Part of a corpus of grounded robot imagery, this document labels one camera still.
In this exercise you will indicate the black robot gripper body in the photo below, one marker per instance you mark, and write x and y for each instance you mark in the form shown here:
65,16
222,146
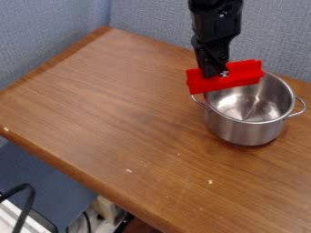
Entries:
216,20

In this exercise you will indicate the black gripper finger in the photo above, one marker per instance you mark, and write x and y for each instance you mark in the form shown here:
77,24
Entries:
210,65

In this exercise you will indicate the stainless steel pot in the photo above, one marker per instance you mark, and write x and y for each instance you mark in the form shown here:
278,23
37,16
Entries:
247,115

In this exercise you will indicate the red rectangular block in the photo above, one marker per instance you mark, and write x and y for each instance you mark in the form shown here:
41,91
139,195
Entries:
243,73

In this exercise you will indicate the black and white chair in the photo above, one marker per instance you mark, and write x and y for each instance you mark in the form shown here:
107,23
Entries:
17,215

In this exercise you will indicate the white items under table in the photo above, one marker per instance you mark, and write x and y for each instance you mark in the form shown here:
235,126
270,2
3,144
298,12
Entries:
104,217

